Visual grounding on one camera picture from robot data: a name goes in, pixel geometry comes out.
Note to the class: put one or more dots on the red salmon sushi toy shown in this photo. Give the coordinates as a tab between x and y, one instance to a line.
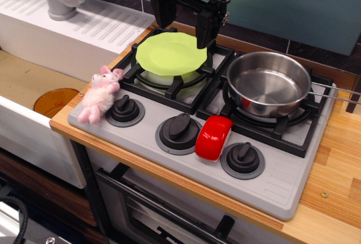
212	137

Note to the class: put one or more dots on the lime green plastic plate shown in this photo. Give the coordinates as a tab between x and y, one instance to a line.
170	54

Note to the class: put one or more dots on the left black burner grate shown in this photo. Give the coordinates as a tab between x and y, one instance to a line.
184	92

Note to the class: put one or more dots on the black burner grate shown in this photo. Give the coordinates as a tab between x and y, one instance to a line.
184	92
292	133

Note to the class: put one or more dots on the stainless steel pan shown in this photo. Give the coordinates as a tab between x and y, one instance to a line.
269	84

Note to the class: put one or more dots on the left black stove knob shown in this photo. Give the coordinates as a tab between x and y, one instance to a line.
125	112

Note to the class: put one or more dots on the black stove knob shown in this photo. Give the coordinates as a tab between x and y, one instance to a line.
177	135
125	112
242	161

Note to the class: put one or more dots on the middle black stove knob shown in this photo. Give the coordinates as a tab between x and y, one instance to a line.
177	135

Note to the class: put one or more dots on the pink plush pig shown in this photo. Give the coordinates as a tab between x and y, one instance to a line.
100	97

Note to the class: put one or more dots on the grey toy stove top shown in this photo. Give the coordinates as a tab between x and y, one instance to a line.
277	191

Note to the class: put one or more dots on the right black burner grate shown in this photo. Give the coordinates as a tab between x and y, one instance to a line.
292	133

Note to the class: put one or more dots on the white toy sink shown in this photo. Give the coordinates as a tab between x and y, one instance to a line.
38	55

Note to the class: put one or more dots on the right black stove knob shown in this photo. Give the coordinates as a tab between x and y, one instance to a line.
242	161

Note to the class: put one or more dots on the orange plastic bowl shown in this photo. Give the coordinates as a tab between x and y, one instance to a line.
50	103

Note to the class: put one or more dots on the toy oven door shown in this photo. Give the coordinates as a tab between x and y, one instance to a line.
150	211

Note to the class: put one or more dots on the black oven door handle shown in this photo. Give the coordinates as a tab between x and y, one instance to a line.
218	236

